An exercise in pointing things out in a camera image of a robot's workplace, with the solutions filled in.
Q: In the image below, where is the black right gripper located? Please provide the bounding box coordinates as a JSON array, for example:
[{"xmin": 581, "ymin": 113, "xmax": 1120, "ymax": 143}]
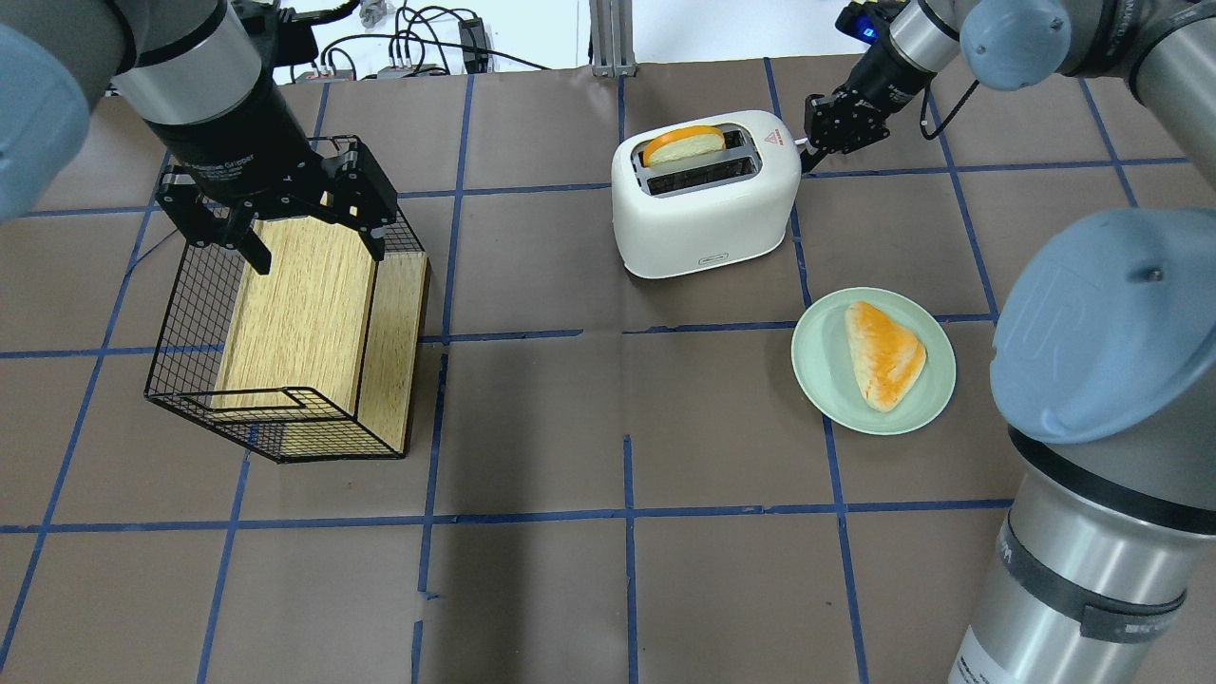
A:
[{"xmin": 800, "ymin": 43, "xmax": 935, "ymax": 174}]

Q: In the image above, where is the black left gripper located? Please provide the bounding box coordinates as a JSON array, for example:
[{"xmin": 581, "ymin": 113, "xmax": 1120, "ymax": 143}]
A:
[{"xmin": 150, "ymin": 82, "xmax": 400, "ymax": 276}]

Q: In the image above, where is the white two-slot toaster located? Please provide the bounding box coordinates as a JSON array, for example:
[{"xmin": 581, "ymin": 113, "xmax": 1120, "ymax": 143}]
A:
[{"xmin": 610, "ymin": 111, "xmax": 803, "ymax": 277}]

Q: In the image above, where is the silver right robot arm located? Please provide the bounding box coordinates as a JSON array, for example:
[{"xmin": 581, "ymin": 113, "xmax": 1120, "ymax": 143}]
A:
[{"xmin": 803, "ymin": 1, "xmax": 1215, "ymax": 683}]

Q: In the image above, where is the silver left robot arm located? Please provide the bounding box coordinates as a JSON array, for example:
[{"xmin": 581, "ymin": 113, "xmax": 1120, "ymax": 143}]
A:
[{"xmin": 1, "ymin": 1, "xmax": 401, "ymax": 276}]

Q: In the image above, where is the orange-crusted toast slice in toaster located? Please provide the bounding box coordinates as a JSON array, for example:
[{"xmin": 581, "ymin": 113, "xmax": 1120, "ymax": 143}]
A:
[{"xmin": 641, "ymin": 124, "xmax": 727, "ymax": 168}]

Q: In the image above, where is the light wooden shelf box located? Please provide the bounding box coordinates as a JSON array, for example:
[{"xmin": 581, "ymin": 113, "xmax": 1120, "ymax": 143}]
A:
[{"xmin": 207, "ymin": 218, "xmax": 428, "ymax": 462}]

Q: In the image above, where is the light green plate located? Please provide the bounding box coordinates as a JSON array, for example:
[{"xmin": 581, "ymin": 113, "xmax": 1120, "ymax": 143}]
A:
[{"xmin": 790, "ymin": 287, "xmax": 957, "ymax": 436}]

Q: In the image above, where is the orange bread slice on plate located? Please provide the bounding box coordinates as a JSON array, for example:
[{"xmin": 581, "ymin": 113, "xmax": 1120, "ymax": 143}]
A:
[{"xmin": 845, "ymin": 299, "xmax": 928, "ymax": 414}]

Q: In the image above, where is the black power adapter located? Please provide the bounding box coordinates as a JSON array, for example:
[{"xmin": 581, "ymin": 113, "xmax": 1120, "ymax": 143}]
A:
[{"xmin": 458, "ymin": 17, "xmax": 492, "ymax": 74}]

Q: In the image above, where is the black wire basket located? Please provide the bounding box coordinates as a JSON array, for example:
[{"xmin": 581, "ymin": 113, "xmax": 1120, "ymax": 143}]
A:
[{"xmin": 143, "ymin": 136, "xmax": 430, "ymax": 465}]

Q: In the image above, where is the aluminium frame post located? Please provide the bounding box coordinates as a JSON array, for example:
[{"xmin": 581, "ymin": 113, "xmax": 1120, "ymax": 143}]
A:
[{"xmin": 589, "ymin": 0, "xmax": 637, "ymax": 78}]

